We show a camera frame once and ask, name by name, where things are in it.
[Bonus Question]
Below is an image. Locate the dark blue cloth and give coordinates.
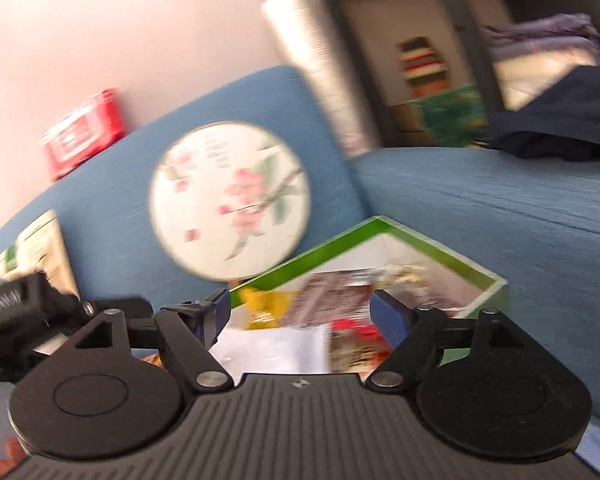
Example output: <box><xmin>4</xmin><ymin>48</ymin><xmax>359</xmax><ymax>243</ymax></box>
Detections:
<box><xmin>489</xmin><ymin>64</ymin><xmax>600</xmax><ymax>162</ymax></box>

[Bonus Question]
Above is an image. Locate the round floral fan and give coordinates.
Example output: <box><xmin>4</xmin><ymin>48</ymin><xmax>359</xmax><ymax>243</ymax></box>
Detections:
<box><xmin>148</xmin><ymin>120</ymin><xmax>313</xmax><ymax>282</ymax></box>

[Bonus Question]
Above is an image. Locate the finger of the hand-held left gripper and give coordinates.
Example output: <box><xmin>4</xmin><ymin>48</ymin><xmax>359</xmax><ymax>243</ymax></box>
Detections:
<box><xmin>82</xmin><ymin>297</ymin><xmax>156</xmax><ymax>350</ymax></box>

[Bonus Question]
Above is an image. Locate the yellow snack packet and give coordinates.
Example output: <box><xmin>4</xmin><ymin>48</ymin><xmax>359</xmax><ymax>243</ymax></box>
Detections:
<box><xmin>241</xmin><ymin>286</ymin><xmax>302</xmax><ymax>332</ymax></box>

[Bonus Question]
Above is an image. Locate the red snack packet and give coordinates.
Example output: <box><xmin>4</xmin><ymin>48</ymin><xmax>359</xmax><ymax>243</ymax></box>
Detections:
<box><xmin>329</xmin><ymin>319</ymin><xmax>393</xmax><ymax>378</ymax></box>

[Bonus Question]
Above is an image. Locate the stack of paper cups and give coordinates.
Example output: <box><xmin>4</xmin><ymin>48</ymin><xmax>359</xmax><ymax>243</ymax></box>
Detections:
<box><xmin>260</xmin><ymin>0</ymin><xmax>377</xmax><ymax>159</ymax></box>

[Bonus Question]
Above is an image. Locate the stack of books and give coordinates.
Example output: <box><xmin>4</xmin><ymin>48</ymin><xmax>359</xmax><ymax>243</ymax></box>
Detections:
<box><xmin>396</xmin><ymin>35</ymin><xmax>452</xmax><ymax>100</ymax></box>

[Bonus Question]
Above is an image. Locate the brown snack packet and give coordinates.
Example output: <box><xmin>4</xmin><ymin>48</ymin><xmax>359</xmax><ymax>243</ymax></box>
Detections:
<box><xmin>284</xmin><ymin>271</ymin><xmax>377</xmax><ymax>330</ymax></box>

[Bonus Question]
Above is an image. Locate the purple folded cloth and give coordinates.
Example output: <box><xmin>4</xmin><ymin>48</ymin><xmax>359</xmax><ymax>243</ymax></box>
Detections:
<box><xmin>481</xmin><ymin>12</ymin><xmax>600</xmax><ymax>67</ymax></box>

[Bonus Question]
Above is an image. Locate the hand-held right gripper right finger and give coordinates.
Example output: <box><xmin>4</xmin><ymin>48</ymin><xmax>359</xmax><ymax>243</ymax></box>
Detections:
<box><xmin>365</xmin><ymin>288</ymin><xmax>524</xmax><ymax>393</ymax></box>

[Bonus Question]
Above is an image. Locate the green cardboard box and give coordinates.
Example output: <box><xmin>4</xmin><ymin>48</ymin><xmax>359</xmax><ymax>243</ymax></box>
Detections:
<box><xmin>226</xmin><ymin>215</ymin><xmax>511</xmax><ymax>377</ymax></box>

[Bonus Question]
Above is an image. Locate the green printed box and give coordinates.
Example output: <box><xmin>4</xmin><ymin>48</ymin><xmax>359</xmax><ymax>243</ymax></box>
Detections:
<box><xmin>414</xmin><ymin>84</ymin><xmax>490</xmax><ymax>149</ymax></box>

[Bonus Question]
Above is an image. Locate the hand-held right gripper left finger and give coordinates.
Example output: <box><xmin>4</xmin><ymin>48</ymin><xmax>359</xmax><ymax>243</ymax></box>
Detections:
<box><xmin>73</xmin><ymin>287</ymin><xmax>234</xmax><ymax>394</ymax></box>

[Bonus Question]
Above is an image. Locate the blue sofa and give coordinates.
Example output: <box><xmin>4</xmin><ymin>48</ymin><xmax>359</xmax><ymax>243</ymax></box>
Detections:
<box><xmin>0</xmin><ymin>64</ymin><xmax>600</xmax><ymax>433</ymax></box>

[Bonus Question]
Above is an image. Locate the green beige snack bag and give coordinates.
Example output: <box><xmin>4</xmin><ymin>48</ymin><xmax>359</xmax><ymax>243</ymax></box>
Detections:
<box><xmin>0</xmin><ymin>209</ymin><xmax>80</xmax><ymax>297</ymax></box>

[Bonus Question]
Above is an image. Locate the wooden shelf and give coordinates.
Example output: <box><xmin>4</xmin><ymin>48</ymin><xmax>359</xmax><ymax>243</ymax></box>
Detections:
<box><xmin>304</xmin><ymin>0</ymin><xmax>600</xmax><ymax>148</ymax></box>

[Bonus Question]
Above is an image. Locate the red wet wipes pack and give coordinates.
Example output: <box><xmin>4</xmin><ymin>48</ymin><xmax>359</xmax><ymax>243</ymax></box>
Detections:
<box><xmin>41</xmin><ymin>88</ymin><xmax>128</xmax><ymax>182</ymax></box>

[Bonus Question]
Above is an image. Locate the white snack packet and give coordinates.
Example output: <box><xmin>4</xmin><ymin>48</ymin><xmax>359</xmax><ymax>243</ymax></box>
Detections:
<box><xmin>214</xmin><ymin>326</ymin><xmax>332</xmax><ymax>377</ymax></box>

